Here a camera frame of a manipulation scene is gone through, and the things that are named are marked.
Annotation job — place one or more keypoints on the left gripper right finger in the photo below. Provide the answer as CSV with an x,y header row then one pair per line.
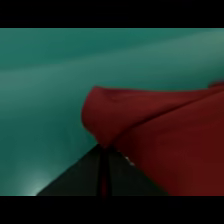
x,y
130,181

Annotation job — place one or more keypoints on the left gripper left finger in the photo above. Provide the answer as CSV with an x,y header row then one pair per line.
x,y
80,178

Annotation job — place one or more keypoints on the red garment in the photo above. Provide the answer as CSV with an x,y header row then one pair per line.
x,y
160,126

